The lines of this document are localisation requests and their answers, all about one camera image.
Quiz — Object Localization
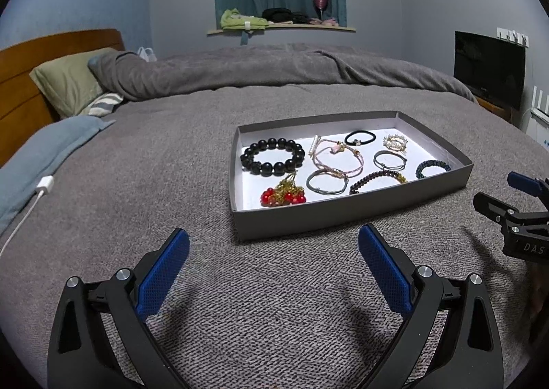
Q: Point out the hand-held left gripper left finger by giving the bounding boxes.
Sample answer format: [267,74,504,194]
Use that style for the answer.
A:
[47,227,191,389]

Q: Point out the dark bead bracelet gold charm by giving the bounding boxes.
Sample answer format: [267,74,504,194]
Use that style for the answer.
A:
[348,170,406,196]

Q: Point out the wooden windowsill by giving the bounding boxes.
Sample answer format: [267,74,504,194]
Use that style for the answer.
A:
[207,24,357,36]

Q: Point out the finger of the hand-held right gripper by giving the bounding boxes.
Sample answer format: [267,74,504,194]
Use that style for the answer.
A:
[473,192,523,225]
[507,171,549,197]

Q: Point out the green cloth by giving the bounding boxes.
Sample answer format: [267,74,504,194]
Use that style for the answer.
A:
[219,8,270,32]

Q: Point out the white router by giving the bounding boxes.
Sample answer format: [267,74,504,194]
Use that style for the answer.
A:
[530,86,549,112]

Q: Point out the red bead gold ornament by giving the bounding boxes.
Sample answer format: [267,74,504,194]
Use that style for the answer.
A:
[260,172,308,208]

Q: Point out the black clothes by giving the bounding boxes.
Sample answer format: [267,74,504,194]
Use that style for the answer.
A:
[261,7,312,25]

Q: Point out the silver bangle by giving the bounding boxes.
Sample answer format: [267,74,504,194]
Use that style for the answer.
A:
[305,168,349,196]
[373,149,407,171]

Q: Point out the striped pillow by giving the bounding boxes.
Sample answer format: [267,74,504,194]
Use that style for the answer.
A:
[83,91,125,117]

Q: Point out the black bead bracelet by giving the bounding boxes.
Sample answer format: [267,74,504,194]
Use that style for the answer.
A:
[240,137,306,177]

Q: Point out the black hair tie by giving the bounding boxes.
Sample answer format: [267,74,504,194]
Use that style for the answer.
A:
[344,129,376,148]

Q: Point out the blue blanket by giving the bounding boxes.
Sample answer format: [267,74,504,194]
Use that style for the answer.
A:
[0,115,117,236]

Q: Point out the black television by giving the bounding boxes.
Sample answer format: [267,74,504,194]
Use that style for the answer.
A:
[453,30,528,112]

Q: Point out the grey bed blanket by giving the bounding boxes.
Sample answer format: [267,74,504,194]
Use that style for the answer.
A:
[0,80,549,389]

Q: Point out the pink cord bracelet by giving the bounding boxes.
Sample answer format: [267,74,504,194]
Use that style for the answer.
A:
[309,137,365,179]

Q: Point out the wooden television stand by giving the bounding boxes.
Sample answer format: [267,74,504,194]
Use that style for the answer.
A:
[474,94,516,122]

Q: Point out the white charging cable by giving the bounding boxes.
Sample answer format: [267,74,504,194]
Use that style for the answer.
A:
[0,175,56,262]

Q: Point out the grey folded duvet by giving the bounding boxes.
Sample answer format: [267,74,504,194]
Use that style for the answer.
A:
[87,42,479,105]

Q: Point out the wooden headboard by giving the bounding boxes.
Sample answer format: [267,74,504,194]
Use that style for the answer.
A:
[0,28,125,167]

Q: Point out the grey jewelry tray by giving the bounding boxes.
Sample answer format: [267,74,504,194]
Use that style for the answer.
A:
[227,110,475,243]

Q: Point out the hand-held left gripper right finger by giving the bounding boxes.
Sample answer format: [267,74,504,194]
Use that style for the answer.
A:
[358,224,505,389]

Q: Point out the dark blue braided bracelet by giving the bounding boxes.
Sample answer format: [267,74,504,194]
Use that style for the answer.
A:
[414,160,452,180]

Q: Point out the green pillow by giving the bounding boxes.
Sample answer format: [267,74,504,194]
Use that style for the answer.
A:
[28,47,119,119]

